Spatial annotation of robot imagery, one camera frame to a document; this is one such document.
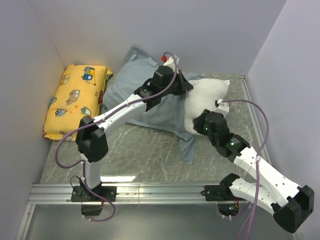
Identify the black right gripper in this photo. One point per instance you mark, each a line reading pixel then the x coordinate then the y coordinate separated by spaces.
pixel 199 122

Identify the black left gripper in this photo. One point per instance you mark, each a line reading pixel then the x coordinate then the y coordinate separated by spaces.
pixel 185 86

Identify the white pillow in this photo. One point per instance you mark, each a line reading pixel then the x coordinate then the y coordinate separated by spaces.
pixel 202 97

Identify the blue pillowcase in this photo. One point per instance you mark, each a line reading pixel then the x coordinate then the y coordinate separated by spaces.
pixel 167 116

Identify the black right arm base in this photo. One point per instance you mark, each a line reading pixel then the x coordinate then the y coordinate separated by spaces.
pixel 227 204

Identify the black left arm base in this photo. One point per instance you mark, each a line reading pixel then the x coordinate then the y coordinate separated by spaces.
pixel 100 197

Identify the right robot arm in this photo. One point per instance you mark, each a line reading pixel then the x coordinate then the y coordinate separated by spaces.
pixel 289 203

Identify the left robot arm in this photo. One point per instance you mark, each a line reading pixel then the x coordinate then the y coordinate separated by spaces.
pixel 92 136

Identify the yellow cartoon-car pillow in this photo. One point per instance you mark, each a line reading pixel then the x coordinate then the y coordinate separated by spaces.
pixel 80 94

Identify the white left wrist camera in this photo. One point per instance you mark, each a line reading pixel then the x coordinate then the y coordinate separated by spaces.
pixel 171 62

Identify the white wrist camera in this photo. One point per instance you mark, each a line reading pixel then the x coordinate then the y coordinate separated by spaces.
pixel 171 62
pixel 221 107

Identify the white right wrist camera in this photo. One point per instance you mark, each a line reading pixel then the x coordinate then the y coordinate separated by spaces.
pixel 221 107

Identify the aluminium side rail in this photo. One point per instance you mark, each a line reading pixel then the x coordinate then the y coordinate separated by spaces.
pixel 254 118

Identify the aluminium mounting rail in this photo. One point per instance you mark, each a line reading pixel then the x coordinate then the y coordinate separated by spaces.
pixel 127 193

